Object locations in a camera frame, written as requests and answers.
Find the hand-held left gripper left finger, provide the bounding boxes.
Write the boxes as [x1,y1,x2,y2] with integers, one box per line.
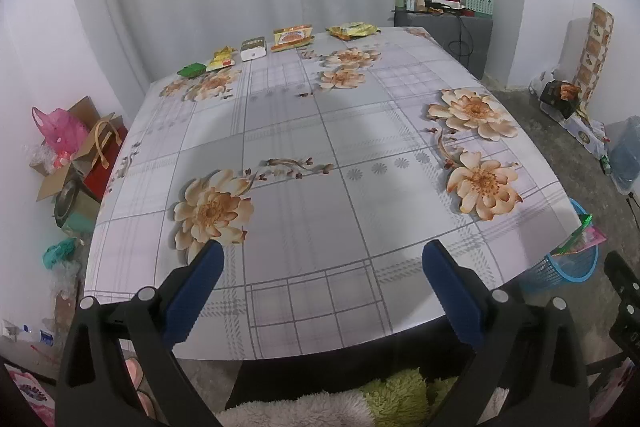
[55,238,226,427]

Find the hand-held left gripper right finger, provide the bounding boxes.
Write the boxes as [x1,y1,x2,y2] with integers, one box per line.
[421,241,591,427]

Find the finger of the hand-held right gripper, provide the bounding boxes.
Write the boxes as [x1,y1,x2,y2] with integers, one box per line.
[602,251,640,308]
[609,302,640,357]

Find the clear red printed plastic bag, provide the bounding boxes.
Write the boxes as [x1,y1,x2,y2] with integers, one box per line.
[575,228,609,254]

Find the blue plastic basket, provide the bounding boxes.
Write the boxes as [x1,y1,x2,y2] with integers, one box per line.
[530,198,601,297]

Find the green white fluffy cushion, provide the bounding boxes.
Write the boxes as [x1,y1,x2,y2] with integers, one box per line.
[215,367,462,427]

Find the clear water jug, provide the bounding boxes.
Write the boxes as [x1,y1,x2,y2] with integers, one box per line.
[602,116,640,196]

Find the teal box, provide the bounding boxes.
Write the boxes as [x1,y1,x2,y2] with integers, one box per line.
[65,194,102,236]

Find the green plastic bag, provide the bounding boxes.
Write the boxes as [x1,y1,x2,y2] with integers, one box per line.
[42,237,79,271]

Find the white printed box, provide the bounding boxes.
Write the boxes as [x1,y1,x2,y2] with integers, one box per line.
[564,112,609,156]

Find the red gift bag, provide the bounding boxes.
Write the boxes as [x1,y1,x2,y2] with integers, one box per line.
[82,113,129,204]

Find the round metal pot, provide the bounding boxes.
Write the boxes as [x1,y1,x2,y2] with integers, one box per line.
[54,179,84,229]

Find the clear plastic water bottle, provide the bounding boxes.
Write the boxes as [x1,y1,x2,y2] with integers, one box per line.
[20,324,57,349]

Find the cardboard box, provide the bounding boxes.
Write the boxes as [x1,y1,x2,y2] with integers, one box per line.
[30,96,117,204]

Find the black box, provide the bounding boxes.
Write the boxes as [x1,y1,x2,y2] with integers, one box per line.
[540,79,582,118]

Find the pink printed bag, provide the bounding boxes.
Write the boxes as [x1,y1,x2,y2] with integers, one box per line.
[4,367,57,427]

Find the crumpled white plastic bag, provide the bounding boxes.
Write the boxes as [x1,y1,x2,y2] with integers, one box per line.
[529,69,561,108]

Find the pink plastic bag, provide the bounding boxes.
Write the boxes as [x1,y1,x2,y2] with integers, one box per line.
[32,107,89,158]

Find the tile pattern roll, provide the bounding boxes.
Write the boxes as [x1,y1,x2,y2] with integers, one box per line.
[572,3,615,114]

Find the small yellow snack packet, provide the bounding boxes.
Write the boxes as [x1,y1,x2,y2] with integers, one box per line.
[207,46,238,70]

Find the small white box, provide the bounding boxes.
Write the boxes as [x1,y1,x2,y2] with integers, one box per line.
[240,37,266,61]

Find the grey side cabinet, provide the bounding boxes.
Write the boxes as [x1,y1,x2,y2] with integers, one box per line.
[393,9,495,80]

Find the orange snack packet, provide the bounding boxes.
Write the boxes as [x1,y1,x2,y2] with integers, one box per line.
[271,25,316,52]

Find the gold yellow snack packet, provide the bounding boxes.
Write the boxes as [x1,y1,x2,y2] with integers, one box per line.
[326,22,379,40]

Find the green white patterned box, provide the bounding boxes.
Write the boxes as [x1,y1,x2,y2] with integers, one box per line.
[462,0,496,18]

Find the black cable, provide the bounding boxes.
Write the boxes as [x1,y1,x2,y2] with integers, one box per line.
[447,14,474,58]

